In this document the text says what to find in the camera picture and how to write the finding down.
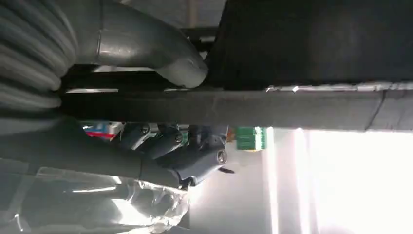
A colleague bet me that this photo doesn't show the clear plastic film wrap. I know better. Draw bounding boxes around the clear plastic film wrap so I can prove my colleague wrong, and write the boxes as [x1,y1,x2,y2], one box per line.
[0,158,191,234]

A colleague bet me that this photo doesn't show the red blue printed box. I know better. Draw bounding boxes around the red blue printed box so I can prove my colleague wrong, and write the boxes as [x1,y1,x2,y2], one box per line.
[82,122,125,141]

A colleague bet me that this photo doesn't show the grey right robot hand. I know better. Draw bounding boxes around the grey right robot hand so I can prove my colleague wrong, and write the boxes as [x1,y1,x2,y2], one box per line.
[0,0,230,189]

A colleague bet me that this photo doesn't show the green box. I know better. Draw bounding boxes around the green box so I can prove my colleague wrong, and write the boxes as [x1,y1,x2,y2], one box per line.
[235,127,268,152]

